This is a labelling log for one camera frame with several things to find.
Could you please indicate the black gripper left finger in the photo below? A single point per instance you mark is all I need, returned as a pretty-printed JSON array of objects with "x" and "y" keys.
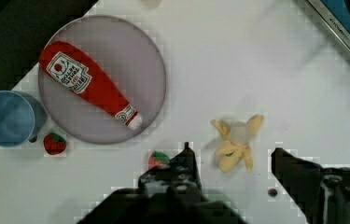
[{"x": 180, "y": 170}]

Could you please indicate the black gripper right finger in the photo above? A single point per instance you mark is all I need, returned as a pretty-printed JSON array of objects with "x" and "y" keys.
[{"x": 323, "y": 194}]

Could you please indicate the yellow plush peeled banana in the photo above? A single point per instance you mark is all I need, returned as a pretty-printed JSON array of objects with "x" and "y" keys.
[{"x": 236, "y": 146}]

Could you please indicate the red strawberry near gripper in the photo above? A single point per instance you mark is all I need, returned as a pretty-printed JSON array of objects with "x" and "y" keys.
[{"x": 157, "y": 159}]

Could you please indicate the red plush strawberry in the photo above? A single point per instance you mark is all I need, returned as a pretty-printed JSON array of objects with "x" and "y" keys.
[{"x": 54, "y": 144}]

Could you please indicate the grey round plate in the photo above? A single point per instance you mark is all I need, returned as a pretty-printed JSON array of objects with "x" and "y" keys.
[{"x": 132, "y": 61}]

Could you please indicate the red plush ketchup bottle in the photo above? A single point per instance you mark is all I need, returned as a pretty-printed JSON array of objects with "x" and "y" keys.
[{"x": 84, "y": 77}]

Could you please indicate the blue plastic cup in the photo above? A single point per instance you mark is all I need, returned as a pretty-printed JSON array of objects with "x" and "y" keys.
[{"x": 21, "y": 118}]

